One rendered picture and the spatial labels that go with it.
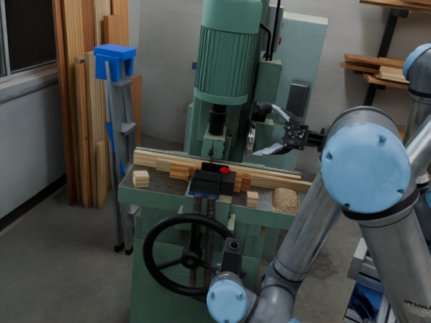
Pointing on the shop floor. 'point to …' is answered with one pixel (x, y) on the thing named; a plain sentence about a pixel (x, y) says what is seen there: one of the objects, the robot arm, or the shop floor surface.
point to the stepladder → (118, 130)
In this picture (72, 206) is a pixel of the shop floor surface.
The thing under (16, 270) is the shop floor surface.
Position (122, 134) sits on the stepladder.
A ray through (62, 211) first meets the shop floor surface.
